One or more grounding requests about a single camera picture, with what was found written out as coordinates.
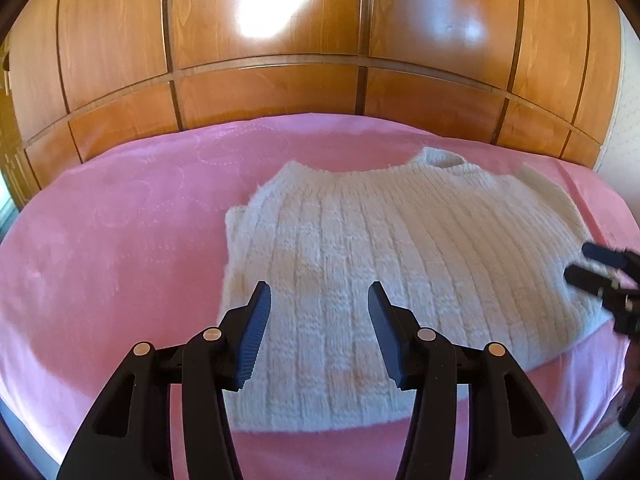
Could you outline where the cream knitted sweater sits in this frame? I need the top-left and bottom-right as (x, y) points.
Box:
(221, 148), (608, 432)

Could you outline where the pink bedspread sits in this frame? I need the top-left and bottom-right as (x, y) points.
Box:
(1, 114), (639, 460)

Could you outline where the wooden panelled wardrobe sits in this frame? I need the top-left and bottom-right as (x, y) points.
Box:
(1, 0), (623, 206)

